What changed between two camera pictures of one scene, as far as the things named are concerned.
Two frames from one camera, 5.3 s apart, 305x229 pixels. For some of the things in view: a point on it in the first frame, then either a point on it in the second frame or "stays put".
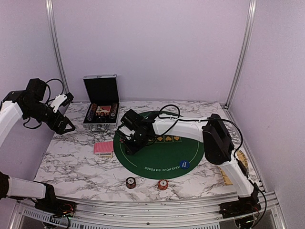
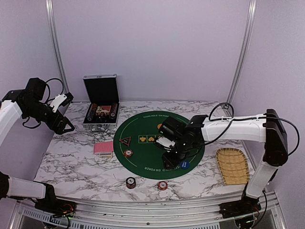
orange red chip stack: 163,184 stays put
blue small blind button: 184,164 stays put
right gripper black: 131,149 -> 173,163
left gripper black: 59,129 stays put
